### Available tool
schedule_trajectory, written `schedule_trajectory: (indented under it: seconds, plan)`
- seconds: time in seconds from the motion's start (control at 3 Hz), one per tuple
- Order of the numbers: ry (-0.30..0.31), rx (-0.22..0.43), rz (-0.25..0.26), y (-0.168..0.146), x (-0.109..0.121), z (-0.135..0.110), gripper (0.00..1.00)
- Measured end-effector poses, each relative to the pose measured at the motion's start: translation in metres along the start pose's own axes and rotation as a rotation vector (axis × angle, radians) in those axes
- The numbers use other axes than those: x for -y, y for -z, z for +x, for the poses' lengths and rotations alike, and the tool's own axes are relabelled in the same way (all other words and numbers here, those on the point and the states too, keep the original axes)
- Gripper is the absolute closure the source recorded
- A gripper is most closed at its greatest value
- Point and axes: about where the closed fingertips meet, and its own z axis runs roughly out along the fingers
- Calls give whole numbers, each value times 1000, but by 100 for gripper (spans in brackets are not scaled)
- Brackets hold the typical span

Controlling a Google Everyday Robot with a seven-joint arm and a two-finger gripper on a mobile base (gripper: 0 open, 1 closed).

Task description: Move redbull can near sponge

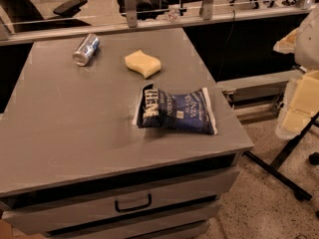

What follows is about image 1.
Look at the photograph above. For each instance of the black drawer handle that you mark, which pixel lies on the black drawer handle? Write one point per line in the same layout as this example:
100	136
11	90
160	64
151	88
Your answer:
133	203

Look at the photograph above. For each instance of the blue chip bag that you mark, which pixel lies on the blue chip bag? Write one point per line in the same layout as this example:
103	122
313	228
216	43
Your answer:
189	112

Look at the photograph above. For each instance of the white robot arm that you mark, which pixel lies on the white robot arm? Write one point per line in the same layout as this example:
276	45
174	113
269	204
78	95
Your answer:
306	52

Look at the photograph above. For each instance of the silver blue redbull can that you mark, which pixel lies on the silver blue redbull can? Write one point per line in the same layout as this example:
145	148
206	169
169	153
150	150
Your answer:
86	50

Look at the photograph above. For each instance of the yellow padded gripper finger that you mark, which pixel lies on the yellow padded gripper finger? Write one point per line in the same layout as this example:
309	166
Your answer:
300	105
287	44

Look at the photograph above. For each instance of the yellow sponge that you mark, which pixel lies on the yellow sponge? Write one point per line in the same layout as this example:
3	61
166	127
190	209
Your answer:
142	63

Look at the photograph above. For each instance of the black office chair left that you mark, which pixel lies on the black office chair left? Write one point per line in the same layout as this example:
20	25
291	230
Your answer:
25	16

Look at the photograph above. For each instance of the grey drawer cabinet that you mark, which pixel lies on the grey drawer cabinet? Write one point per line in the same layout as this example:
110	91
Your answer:
69	148

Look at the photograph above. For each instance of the grey metal rail frame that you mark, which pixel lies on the grey metal rail frame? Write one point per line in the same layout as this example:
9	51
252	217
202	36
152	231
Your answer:
104	16

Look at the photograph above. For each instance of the grey low bench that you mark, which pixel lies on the grey low bench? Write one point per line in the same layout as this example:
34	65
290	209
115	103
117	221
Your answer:
250	88

